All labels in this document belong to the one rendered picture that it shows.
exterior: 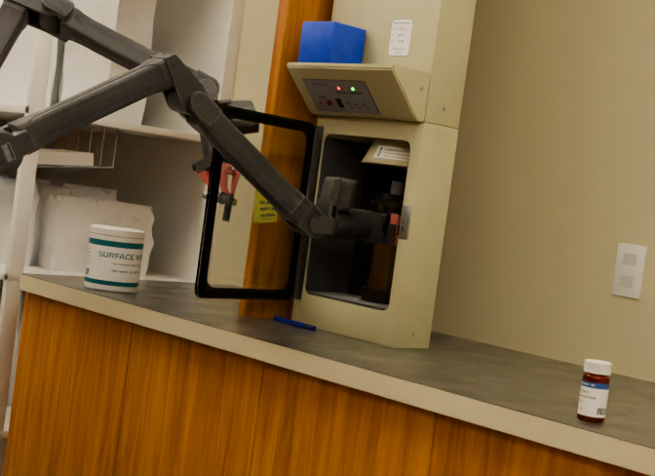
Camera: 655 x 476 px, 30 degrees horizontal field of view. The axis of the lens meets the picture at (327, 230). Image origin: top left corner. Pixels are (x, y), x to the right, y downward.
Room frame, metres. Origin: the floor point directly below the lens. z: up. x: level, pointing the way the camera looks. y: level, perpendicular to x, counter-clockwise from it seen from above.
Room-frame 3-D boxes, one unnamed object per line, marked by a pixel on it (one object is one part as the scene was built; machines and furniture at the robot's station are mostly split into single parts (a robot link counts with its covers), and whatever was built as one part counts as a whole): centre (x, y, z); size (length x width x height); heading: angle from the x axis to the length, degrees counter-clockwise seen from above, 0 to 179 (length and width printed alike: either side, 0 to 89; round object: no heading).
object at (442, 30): (2.69, -0.15, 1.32); 0.32 x 0.25 x 0.77; 44
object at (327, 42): (2.62, 0.04, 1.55); 0.10 x 0.10 x 0.09; 44
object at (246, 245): (2.58, 0.16, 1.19); 0.30 x 0.01 x 0.40; 141
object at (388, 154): (2.66, -0.14, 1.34); 0.18 x 0.18 x 0.05
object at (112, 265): (2.90, 0.50, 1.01); 0.13 x 0.13 x 0.15
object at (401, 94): (2.56, -0.02, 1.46); 0.32 x 0.11 x 0.10; 44
